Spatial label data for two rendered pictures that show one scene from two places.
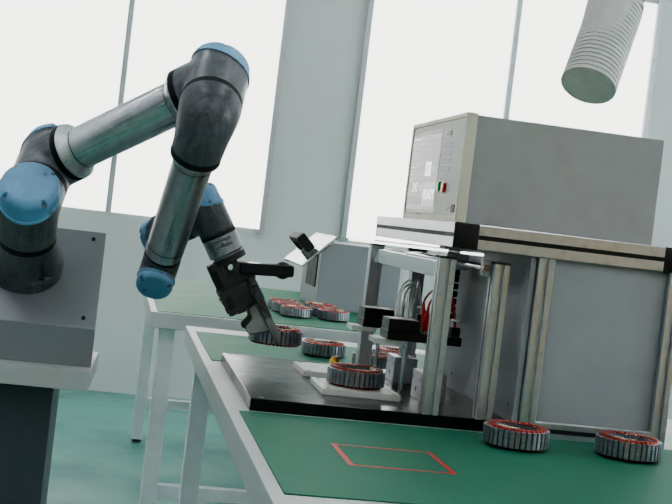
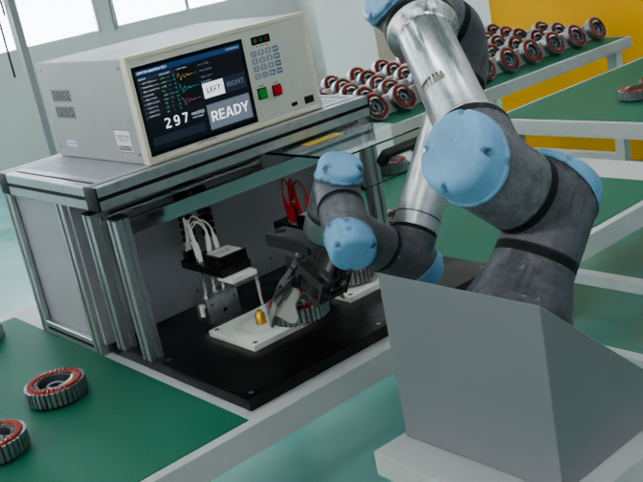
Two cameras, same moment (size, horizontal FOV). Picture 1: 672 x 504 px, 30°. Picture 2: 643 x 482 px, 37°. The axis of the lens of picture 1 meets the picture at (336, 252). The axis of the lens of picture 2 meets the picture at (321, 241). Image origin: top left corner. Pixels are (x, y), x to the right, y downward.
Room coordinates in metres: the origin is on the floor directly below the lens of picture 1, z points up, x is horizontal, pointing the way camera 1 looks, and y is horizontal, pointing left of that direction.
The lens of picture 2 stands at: (3.32, 1.59, 1.47)
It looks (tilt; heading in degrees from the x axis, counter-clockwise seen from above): 18 degrees down; 242
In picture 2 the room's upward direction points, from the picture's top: 11 degrees counter-clockwise
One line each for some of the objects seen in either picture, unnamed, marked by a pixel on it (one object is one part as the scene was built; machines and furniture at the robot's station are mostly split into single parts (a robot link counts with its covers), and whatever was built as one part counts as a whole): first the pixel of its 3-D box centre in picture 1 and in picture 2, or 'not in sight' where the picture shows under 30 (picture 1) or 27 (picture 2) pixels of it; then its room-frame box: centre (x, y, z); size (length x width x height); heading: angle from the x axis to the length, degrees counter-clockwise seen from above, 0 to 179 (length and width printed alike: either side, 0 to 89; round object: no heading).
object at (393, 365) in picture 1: (401, 368); (217, 303); (2.66, -0.17, 0.80); 0.07 x 0.05 x 0.06; 10
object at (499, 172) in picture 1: (524, 181); (178, 84); (2.56, -0.36, 1.22); 0.44 x 0.39 x 0.20; 10
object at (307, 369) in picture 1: (333, 371); (261, 325); (2.64, -0.02, 0.78); 0.15 x 0.15 x 0.01; 10
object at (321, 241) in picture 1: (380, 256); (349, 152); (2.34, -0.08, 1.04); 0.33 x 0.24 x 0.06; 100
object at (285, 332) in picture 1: (275, 335); (298, 306); (2.61, 0.10, 0.84); 0.11 x 0.11 x 0.04
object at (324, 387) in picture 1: (354, 389); (352, 280); (2.40, -0.07, 0.78); 0.15 x 0.15 x 0.01; 10
